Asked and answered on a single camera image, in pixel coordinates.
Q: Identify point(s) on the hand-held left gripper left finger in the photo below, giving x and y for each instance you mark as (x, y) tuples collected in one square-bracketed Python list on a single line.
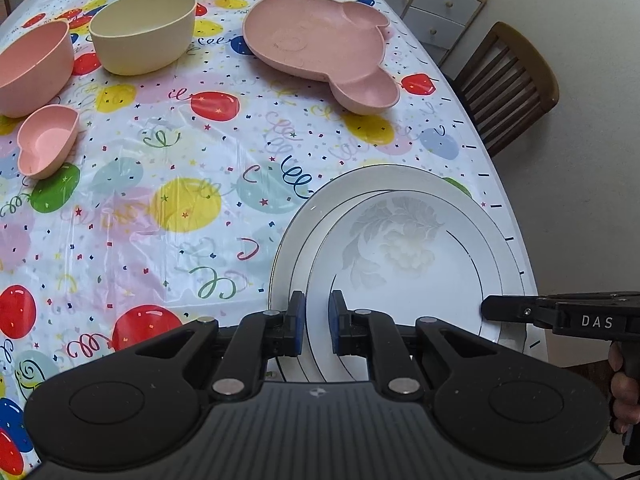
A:
[(296, 332)]

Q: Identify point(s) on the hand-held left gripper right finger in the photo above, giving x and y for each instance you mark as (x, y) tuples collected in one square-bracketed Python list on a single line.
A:
[(334, 331)]

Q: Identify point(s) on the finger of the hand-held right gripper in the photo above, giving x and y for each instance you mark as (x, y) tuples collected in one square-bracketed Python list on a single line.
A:
[(510, 307)]

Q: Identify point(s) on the small white floral plate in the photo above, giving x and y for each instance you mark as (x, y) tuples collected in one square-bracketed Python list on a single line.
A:
[(400, 260)]

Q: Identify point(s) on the large white plate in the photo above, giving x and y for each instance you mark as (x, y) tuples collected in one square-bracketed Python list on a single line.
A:
[(320, 210)]

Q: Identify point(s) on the pink bear-shaped plate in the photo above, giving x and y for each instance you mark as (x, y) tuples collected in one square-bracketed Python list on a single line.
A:
[(310, 40)]

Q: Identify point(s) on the small pink bowl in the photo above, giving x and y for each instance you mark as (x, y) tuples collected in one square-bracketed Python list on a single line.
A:
[(45, 145)]

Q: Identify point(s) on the large pink bowl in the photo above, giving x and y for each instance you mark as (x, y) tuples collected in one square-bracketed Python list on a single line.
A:
[(30, 70)]

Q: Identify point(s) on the person's right hand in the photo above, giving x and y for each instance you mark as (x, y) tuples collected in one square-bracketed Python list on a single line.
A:
[(622, 395)]

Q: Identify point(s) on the balloon print tablecloth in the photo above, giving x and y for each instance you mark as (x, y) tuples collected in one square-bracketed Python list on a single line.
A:
[(150, 240)]

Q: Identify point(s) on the dark wooden slatted chair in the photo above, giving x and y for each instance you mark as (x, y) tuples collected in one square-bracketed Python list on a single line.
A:
[(505, 85)]

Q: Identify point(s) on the white drawer cabinet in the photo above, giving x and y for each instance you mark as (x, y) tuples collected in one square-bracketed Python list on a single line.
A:
[(440, 5)]

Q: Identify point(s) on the cream bowl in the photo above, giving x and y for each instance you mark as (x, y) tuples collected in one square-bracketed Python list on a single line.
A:
[(140, 35)]

